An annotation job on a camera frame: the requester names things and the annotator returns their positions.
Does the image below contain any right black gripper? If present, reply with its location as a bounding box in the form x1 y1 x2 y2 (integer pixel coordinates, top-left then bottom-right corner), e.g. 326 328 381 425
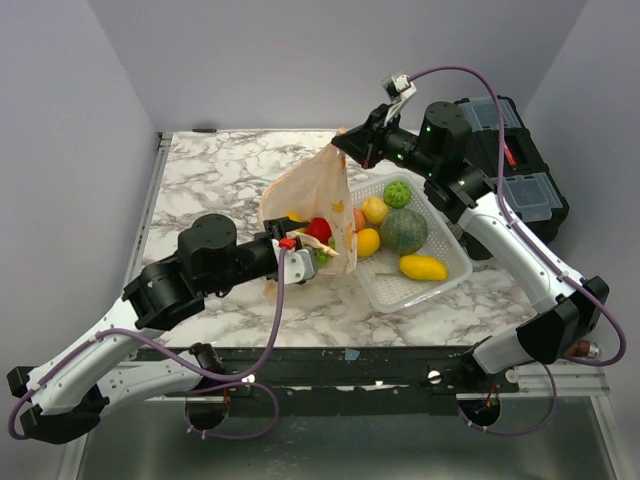
332 104 439 179

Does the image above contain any yellow mango front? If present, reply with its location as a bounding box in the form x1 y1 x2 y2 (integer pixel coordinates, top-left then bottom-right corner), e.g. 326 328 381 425
286 211 306 233

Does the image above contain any yellow mango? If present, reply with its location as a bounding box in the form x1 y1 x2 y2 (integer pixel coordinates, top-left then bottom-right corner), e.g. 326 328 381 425
399 255 448 282
286 211 306 233

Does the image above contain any red tomato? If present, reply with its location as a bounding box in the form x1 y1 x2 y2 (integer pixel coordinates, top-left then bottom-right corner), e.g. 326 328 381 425
306 217 332 245

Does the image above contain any green grape bunch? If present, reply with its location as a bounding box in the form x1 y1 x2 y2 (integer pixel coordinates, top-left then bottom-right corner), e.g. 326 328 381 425
314 249 333 269

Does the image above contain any orange banana-print plastic bag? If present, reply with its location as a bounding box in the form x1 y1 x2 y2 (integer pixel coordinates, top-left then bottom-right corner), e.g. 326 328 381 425
258 143 357 276

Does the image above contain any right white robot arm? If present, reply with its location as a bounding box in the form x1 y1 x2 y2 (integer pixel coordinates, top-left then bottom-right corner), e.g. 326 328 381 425
331 102 609 392

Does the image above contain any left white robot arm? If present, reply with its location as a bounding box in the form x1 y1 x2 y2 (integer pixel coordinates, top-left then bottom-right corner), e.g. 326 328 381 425
7 214 318 445

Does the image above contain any green custard apple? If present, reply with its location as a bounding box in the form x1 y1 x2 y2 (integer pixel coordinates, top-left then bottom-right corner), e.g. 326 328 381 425
383 180 412 209

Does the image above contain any pale yellow round fruit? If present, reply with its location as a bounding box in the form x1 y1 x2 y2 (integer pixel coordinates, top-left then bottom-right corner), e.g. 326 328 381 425
361 196 389 225

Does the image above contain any orange peach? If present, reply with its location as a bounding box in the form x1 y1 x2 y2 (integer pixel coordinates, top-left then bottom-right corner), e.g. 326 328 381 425
353 208 366 232

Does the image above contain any yellow lemon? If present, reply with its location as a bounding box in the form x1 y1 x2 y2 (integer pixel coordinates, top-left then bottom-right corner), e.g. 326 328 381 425
357 228 381 258

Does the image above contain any green netted melon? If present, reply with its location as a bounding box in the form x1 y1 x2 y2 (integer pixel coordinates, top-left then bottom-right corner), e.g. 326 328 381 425
379 208 429 256

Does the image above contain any white plastic basket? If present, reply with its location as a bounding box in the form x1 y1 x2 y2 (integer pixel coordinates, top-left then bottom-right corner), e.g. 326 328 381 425
351 172 472 313

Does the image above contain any yellow mango back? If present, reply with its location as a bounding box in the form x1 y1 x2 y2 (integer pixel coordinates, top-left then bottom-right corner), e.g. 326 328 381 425
399 255 448 282

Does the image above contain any black tool box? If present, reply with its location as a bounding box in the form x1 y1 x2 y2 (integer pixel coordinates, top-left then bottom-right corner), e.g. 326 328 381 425
456 96 569 244

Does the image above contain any brass pipe fitting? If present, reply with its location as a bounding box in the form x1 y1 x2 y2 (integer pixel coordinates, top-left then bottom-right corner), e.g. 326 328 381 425
564 339 600 360

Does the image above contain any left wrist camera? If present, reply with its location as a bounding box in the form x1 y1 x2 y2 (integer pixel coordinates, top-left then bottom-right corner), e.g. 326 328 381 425
271 238 318 285

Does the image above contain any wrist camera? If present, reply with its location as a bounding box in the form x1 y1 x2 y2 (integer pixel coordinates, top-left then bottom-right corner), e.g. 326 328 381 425
271 238 318 285
381 72 417 125

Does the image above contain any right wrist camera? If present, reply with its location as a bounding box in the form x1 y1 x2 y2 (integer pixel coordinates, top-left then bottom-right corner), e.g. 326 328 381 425
381 72 417 125

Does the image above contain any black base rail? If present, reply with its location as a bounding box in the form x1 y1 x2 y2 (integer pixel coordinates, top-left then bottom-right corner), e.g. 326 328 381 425
156 346 518 422

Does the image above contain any aluminium frame rail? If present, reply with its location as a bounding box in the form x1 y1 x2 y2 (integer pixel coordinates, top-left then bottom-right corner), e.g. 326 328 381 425
514 361 610 397

